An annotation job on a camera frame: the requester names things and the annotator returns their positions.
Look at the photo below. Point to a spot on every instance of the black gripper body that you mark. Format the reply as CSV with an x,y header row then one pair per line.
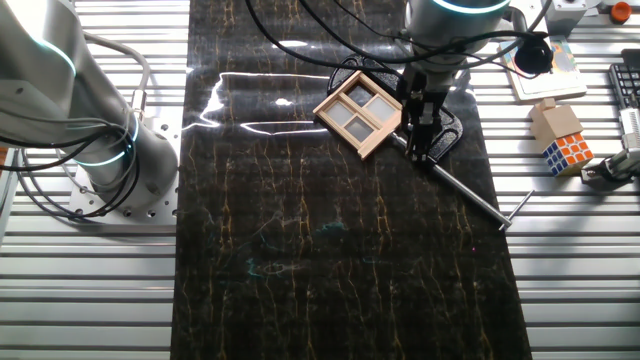
x,y
425,92

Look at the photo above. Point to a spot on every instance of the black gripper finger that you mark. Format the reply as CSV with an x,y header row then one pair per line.
x,y
413,140
427,142

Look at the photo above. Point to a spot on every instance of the small wooden sliding window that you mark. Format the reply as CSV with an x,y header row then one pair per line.
x,y
370,145

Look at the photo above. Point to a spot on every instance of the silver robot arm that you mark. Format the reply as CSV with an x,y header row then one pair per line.
x,y
100,125

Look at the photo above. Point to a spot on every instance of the wooden house block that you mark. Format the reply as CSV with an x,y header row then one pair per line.
x,y
557,122

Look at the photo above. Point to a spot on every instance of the Rubik's cube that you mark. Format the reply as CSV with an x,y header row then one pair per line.
x,y
567,156

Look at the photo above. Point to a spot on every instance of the black marble pattern mat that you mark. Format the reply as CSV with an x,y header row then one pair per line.
x,y
325,260

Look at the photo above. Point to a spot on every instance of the grey control box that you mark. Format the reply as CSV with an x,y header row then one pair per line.
x,y
570,17

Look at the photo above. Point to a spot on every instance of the black keyboard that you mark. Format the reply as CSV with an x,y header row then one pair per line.
x,y
625,80

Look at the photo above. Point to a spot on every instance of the silver ribbed device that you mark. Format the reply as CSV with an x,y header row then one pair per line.
x,y
631,127

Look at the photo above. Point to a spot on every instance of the red round button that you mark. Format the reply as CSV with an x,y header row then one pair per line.
x,y
621,11

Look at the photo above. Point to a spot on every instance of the small camera on mount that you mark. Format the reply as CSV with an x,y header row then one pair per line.
x,y
615,167

